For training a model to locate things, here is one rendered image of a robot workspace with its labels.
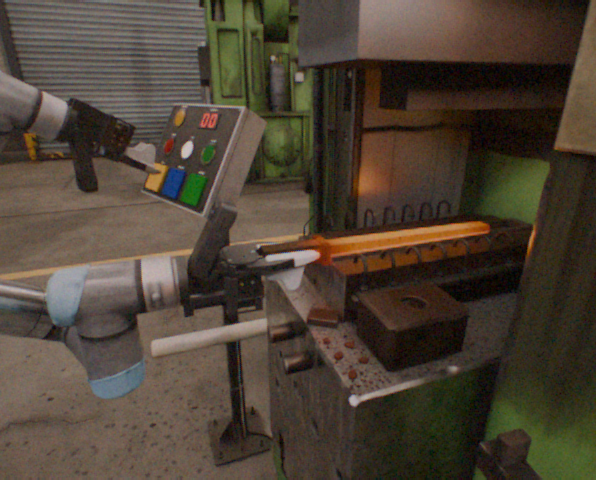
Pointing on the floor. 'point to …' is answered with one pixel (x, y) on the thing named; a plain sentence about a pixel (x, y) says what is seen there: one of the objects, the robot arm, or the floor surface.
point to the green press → (261, 80)
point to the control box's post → (233, 369)
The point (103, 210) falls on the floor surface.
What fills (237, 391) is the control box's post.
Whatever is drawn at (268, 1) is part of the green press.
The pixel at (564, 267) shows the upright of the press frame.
